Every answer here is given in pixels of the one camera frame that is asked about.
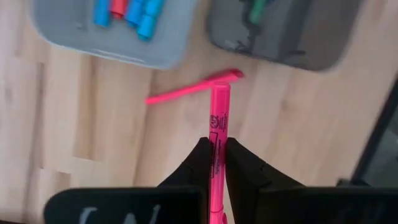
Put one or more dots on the dark smoky transparent bin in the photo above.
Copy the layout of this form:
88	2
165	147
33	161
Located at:
311	31

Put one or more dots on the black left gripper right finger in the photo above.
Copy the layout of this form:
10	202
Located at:
295	205

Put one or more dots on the green thin marker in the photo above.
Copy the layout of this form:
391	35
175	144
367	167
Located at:
258	11

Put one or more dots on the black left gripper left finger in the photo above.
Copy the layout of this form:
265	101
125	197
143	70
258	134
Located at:
140	205

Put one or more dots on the blue thick marker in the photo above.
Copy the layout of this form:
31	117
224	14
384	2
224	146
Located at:
134	14
102	12
149	21

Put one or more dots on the grey plastic bin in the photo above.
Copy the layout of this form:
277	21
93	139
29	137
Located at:
77	37

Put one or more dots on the pink highlighter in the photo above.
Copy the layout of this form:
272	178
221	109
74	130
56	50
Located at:
186	89
219	109

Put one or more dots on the red thick marker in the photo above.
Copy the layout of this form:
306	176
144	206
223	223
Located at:
119	7

